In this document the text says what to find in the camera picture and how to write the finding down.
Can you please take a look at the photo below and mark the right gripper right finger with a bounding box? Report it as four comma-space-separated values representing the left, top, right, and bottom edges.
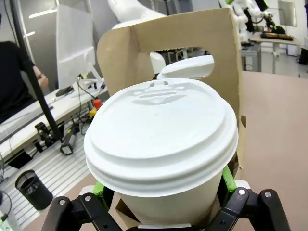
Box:
208, 165, 290, 231

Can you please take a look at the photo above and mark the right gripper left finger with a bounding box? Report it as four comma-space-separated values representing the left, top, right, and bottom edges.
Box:
47, 179, 121, 231

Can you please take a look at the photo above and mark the white paper cup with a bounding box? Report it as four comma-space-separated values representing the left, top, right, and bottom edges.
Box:
115, 167, 226, 226

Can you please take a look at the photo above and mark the white plastic cup lid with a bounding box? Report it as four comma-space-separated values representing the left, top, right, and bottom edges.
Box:
83, 77, 239, 195

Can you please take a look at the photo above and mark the brown cardboard cup carrier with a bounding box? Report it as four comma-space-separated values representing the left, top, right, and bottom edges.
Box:
96, 7, 247, 230

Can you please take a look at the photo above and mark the black mesh waste bin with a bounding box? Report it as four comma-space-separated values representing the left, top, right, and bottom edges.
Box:
14, 169, 54, 211

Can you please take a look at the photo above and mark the black yellow handheld device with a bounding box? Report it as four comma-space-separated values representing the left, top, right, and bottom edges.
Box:
60, 125, 81, 157

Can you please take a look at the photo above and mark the black table clamp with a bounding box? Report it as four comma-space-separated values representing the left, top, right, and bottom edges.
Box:
34, 122, 58, 148

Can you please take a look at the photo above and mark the white work table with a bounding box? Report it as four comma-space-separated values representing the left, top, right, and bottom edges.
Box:
249, 32, 305, 76
0, 78, 109, 167

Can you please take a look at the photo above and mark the red yellow emergency stop button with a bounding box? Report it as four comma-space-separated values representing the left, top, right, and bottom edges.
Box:
89, 98, 104, 116

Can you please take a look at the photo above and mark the black phone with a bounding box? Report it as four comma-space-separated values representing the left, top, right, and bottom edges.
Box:
55, 87, 74, 97

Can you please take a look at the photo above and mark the black stand pole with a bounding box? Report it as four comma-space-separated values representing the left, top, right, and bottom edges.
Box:
9, 0, 64, 145

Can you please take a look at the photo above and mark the person in black shirt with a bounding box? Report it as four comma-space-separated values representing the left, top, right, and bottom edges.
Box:
0, 40, 49, 126

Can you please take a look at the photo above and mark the black tray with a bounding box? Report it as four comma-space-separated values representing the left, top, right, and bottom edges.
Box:
260, 32, 295, 42

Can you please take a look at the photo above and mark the white board panel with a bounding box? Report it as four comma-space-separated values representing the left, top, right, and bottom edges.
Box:
55, 4, 98, 83

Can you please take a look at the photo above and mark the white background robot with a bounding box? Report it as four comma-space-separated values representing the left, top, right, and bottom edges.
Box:
225, 0, 267, 42

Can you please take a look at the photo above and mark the thin black cable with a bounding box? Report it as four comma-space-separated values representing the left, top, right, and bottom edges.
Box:
76, 74, 97, 100

